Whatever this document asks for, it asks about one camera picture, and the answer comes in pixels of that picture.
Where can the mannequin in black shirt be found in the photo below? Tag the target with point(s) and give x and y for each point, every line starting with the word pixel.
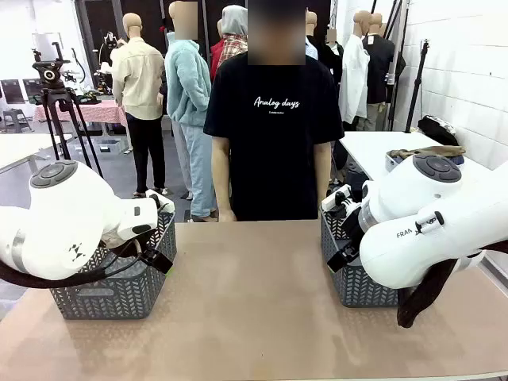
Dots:
pixel 379 67

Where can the white table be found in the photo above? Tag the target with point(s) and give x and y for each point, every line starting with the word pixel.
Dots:
pixel 377 151
pixel 20 147

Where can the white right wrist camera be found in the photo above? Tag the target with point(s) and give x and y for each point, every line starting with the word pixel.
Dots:
pixel 331 200

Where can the mannequin in white shirt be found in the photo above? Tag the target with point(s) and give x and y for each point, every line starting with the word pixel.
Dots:
pixel 353 79

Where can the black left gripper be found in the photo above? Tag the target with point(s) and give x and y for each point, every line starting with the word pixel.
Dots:
pixel 147 240

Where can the person in black t-shirt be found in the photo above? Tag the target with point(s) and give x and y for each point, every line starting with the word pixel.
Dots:
pixel 274 139

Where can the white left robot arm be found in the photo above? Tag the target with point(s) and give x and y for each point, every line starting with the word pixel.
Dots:
pixel 71 214

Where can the mannequin in cream shirt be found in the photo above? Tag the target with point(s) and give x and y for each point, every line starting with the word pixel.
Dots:
pixel 137 79

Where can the person's right hand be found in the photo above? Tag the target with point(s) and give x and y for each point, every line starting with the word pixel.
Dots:
pixel 227 216

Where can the dark flat panel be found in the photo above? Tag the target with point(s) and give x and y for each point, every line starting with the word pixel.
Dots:
pixel 12 91
pixel 32 88

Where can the table with pink cloth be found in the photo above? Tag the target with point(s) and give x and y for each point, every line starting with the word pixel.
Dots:
pixel 95 113

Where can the grey stool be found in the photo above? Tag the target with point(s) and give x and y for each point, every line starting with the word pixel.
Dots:
pixel 14 117

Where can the brown garment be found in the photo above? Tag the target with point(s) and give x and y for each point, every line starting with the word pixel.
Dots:
pixel 436 151

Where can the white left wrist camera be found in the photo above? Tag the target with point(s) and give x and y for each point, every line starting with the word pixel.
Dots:
pixel 168 206

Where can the black bag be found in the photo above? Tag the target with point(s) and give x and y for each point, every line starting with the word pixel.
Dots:
pixel 436 129

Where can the mannequin in light blue fleece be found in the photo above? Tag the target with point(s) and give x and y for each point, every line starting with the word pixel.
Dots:
pixel 186 87

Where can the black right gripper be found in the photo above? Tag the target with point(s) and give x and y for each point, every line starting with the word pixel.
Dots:
pixel 352 230

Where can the person's left forearm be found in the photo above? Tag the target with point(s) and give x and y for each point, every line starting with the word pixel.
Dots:
pixel 323 178

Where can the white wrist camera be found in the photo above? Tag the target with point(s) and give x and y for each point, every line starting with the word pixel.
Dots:
pixel 331 200
pixel 168 206

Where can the mannequin in red top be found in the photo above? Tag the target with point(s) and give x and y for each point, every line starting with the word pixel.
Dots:
pixel 216 55

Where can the black light stand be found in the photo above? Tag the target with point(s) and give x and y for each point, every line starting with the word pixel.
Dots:
pixel 416 87

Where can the grey plastic lattice basket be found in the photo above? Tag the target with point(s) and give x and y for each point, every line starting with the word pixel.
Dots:
pixel 119 297
pixel 357 289

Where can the black camera tripod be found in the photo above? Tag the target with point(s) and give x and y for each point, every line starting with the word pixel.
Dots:
pixel 49 75

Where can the mannequin in plaid shirt, hood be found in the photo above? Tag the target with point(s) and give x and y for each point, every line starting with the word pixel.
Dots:
pixel 234 24

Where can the mannequin in pale blue shirt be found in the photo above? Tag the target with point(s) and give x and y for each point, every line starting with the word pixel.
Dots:
pixel 310 47

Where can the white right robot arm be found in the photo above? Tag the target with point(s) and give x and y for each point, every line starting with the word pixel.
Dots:
pixel 436 222

